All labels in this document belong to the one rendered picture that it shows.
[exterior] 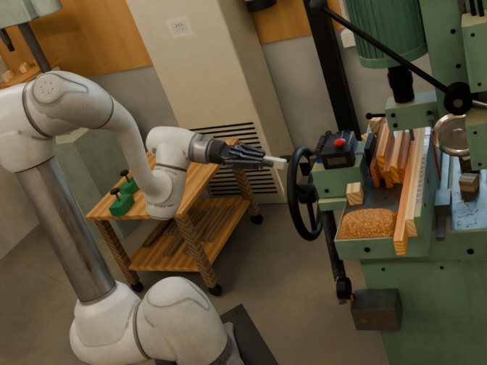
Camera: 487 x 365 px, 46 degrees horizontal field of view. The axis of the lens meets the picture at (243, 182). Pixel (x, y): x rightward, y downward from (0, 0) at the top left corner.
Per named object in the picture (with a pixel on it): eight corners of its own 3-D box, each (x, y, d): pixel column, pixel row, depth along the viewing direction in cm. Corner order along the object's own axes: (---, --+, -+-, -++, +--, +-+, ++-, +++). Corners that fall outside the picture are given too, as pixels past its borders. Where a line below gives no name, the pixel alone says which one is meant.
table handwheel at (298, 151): (293, 256, 166) (320, 222, 192) (361, 253, 158) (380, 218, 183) (274, 160, 160) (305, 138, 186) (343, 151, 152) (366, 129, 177)
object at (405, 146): (406, 146, 161) (404, 132, 159) (414, 145, 161) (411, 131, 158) (400, 184, 147) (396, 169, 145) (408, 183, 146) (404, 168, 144)
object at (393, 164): (401, 144, 164) (398, 127, 161) (407, 143, 163) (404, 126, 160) (393, 183, 148) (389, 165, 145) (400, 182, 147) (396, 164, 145)
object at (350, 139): (323, 147, 164) (318, 130, 162) (361, 142, 160) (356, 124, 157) (314, 171, 154) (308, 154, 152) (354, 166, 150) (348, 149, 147)
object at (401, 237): (419, 113, 176) (417, 101, 174) (426, 112, 175) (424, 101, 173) (396, 255, 124) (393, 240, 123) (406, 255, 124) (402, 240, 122)
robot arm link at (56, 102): (109, 75, 135) (61, 91, 139) (63, 49, 118) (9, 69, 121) (118, 127, 133) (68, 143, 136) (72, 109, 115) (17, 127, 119)
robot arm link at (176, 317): (225, 366, 142) (190, 305, 131) (159, 376, 147) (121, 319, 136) (232, 317, 156) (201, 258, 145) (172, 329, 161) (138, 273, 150)
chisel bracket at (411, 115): (393, 124, 157) (387, 97, 153) (446, 117, 151) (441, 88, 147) (390, 138, 151) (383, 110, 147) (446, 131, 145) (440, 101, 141)
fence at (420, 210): (433, 111, 174) (430, 95, 171) (438, 111, 173) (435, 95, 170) (417, 236, 127) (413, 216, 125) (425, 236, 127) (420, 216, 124)
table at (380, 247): (344, 140, 189) (340, 124, 186) (440, 128, 176) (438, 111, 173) (302, 262, 143) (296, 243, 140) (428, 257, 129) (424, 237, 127)
